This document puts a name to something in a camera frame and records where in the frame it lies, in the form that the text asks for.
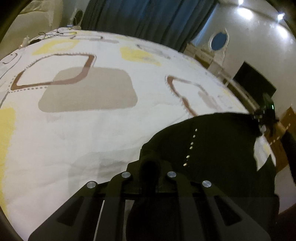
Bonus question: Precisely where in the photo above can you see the black pants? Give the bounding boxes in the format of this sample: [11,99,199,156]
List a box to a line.
[126,113,280,240]

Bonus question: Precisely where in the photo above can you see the white tv console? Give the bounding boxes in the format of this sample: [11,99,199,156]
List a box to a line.
[217,70,260,113]

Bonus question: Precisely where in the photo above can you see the brown wooden cabinet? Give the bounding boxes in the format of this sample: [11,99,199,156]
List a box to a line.
[265,107,295,173]

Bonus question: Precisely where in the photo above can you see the black flat screen television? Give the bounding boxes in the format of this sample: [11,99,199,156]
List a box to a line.
[233,61,276,105]

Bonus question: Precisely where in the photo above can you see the white vanity dresser with mirror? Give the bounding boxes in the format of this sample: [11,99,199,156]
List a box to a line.
[183,28,229,80]

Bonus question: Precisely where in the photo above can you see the patterned white bed quilt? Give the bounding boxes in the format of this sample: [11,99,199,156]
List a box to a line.
[0,29,277,239]

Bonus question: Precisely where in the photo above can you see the dark blue curtain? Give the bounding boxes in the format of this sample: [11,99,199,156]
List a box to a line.
[81,0,218,52]

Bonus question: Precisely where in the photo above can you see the small desk fan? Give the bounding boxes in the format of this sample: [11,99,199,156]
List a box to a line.
[73,9,84,26]

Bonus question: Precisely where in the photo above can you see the cream tufted leather headboard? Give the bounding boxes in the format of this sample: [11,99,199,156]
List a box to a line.
[1,1,63,48]

